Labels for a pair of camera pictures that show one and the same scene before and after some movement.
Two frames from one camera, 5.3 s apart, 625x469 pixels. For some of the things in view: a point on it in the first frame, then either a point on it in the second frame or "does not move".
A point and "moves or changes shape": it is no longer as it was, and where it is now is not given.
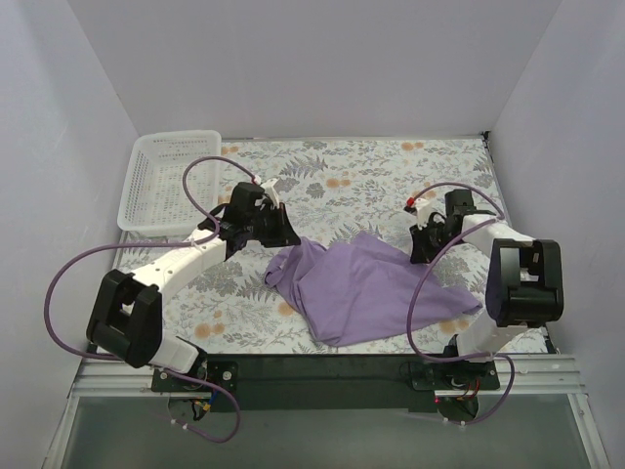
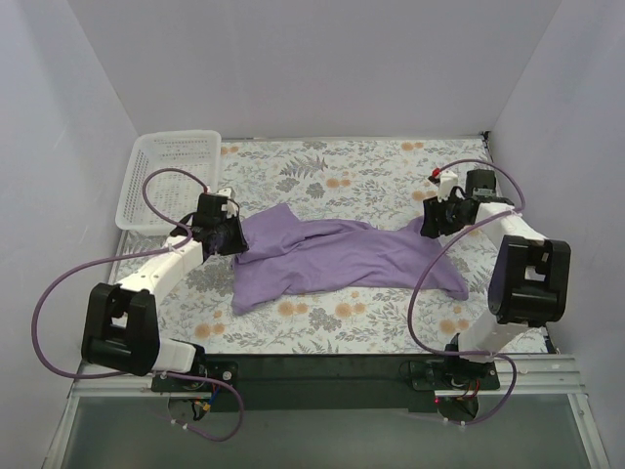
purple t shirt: [361, 287] moves or changes shape
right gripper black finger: [426, 244] → [431, 225]
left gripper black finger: [278, 232] → [229, 237]
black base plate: [327, 383] does not move
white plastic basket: [153, 200] does not move
